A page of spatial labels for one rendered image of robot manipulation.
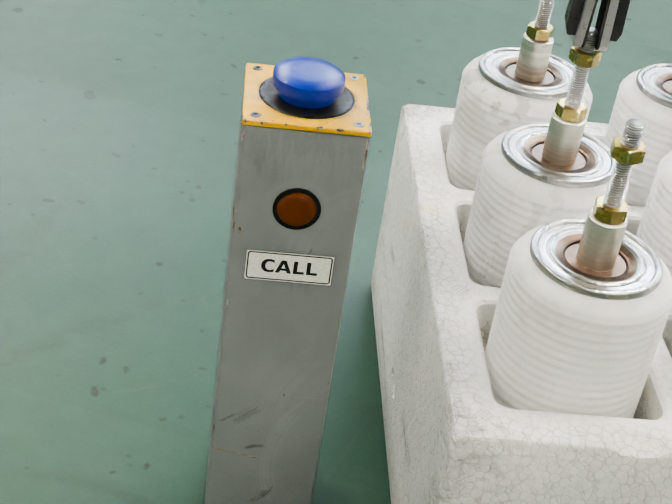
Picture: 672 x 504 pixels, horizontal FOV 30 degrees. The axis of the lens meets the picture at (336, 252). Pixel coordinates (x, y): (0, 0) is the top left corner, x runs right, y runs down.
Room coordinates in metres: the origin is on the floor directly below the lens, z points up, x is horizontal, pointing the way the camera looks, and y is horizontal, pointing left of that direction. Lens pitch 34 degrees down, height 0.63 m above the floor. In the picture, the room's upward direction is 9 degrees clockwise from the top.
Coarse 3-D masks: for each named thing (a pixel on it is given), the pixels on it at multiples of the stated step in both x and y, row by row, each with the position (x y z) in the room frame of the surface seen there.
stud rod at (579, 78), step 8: (592, 32) 0.71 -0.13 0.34; (592, 40) 0.71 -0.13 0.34; (584, 48) 0.71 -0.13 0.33; (592, 48) 0.72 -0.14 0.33; (576, 72) 0.72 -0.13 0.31; (584, 72) 0.71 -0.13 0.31; (576, 80) 0.71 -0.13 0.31; (584, 80) 0.71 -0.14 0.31; (576, 88) 0.71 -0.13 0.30; (584, 88) 0.72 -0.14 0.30; (568, 96) 0.72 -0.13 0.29; (576, 96) 0.71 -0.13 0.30; (568, 104) 0.72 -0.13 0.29; (576, 104) 0.71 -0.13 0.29
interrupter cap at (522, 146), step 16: (528, 128) 0.75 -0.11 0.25; (544, 128) 0.75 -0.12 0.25; (512, 144) 0.72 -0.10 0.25; (528, 144) 0.73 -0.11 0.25; (592, 144) 0.74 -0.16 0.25; (512, 160) 0.70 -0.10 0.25; (528, 160) 0.70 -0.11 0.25; (544, 160) 0.71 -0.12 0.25; (576, 160) 0.72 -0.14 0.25; (592, 160) 0.72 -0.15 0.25; (608, 160) 0.72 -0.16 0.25; (544, 176) 0.68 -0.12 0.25; (560, 176) 0.69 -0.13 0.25; (576, 176) 0.69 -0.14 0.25; (592, 176) 0.70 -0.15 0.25; (608, 176) 0.70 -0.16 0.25
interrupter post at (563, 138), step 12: (552, 120) 0.72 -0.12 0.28; (564, 120) 0.71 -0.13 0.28; (552, 132) 0.71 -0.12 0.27; (564, 132) 0.71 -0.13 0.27; (576, 132) 0.71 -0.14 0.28; (552, 144) 0.71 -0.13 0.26; (564, 144) 0.71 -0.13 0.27; (576, 144) 0.71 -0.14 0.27; (552, 156) 0.71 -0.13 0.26; (564, 156) 0.71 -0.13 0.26; (576, 156) 0.71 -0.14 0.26
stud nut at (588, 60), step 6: (570, 48) 0.72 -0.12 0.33; (576, 48) 0.72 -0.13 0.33; (570, 54) 0.72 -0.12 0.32; (576, 54) 0.71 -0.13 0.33; (582, 54) 0.71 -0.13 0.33; (588, 54) 0.71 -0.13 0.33; (594, 54) 0.71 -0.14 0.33; (600, 54) 0.71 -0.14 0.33; (570, 60) 0.72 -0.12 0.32; (576, 60) 0.71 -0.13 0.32; (582, 60) 0.71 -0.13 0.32; (588, 60) 0.71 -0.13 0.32; (594, 60) 0.71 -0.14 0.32; (600, 60) 0.72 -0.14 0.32; (582, 66) 0.71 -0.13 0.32; (588, 66) 0.71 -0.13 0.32; (594, 66) 0.71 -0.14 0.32
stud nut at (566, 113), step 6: (558, 102) 0.72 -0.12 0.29; (564, 102) 0.72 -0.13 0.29; (582, 102) 0.72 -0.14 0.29; (558, 108) 0.72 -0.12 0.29; (564, 108) 0.71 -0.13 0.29; (570, 108) 0.71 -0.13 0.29; (576, 108) 0.71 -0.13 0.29; (582, 108) 0.71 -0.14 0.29; (558, 114) 0.71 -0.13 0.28; (564, 114) 0.71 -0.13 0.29; (570, 114) 0.71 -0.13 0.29; (576, 114) 0.71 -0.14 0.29; (582, 114) 0.71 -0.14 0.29; (570, 120) 0.71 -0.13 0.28; (576, 120) 0.71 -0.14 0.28
